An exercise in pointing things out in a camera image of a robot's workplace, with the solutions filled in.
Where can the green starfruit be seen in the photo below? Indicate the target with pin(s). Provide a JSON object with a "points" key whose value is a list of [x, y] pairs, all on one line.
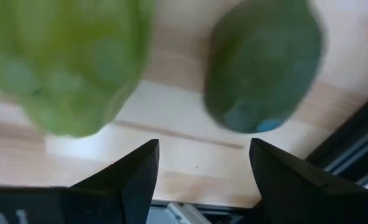
{"points": [[62, 62]]}

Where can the dark green avocado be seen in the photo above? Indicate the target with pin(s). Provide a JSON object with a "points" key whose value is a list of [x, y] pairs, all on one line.
{"points": [[264, 62]]}

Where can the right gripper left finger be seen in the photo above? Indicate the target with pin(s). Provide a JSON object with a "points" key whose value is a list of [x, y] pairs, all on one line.
{"points": [[125, 186]]}

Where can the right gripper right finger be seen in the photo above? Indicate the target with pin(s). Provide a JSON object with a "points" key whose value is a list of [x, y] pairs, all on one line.
{"points": [[283, 186]]}

